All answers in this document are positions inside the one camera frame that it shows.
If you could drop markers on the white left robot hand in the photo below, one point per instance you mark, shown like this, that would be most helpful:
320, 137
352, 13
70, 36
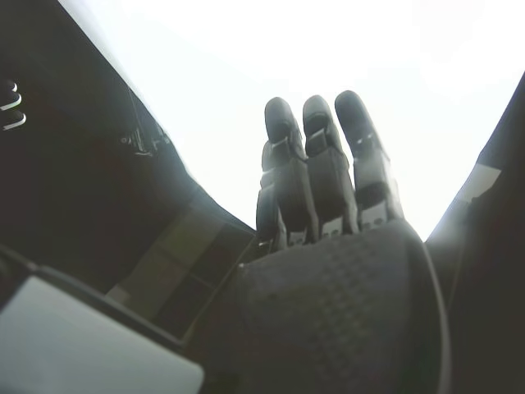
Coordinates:
328, 295

